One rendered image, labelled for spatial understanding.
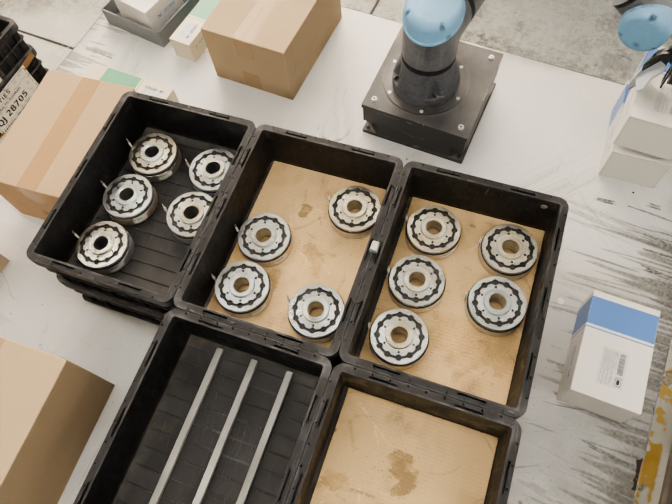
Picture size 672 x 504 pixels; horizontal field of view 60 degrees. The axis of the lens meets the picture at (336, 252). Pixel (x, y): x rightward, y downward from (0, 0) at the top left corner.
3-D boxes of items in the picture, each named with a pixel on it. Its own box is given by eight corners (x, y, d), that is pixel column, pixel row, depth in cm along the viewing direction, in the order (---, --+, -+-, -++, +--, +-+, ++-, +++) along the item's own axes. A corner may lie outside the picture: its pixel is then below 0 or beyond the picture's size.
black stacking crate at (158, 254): (146, 125, 130) (126, 91, 120) (267, 157, 124) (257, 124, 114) (56, 281, 115) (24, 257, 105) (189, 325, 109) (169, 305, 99)
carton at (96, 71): (90, 95, 149) (79, 79, 144) (103, 78, 152) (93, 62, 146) (168, 123, 144) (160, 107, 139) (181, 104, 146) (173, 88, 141)
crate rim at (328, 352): (260, 129, 116) (258, 122, 113) (405, 165, 110) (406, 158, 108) (173, 309, 100) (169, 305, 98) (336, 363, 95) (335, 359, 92)
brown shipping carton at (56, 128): (81, 113, 147) (49, 69, 133) (158, 131, 143) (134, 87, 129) (21, 213, 136) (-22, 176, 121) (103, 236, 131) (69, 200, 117)
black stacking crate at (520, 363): (404, 192, 118) (406, 161, 108) (551, 231, 112) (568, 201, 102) (341, 376, 103) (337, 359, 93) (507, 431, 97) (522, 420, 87)
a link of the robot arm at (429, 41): (390, 58, 122) (391, 9, 109) (421, 15, 126) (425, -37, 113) (440, 81, 119) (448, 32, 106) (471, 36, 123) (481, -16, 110)
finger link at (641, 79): (614, 96, 115) (657, 77, 107) (621, 74, 118) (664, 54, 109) (623, 105, 116) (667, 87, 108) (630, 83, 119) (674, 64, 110)
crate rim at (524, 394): (405, 165, 110) (406, 158, 108) (566, 206, 104) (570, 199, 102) (336, 363, 95) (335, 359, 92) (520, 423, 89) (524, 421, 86)
